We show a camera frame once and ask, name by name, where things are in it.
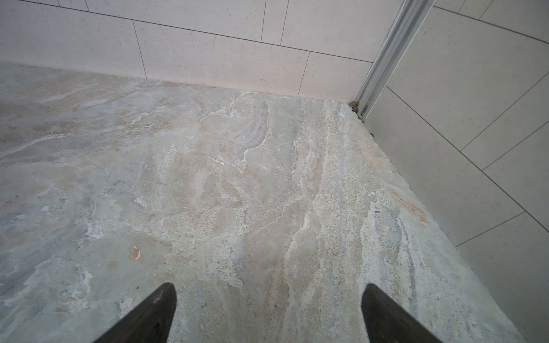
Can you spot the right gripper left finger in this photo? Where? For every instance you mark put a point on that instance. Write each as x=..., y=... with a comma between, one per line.
x=149, y=321

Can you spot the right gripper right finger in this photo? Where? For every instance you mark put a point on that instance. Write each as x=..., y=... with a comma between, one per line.
x=386, y=321

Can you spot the right aluminium corner post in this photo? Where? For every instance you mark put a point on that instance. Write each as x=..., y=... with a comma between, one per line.
x=409, y=19

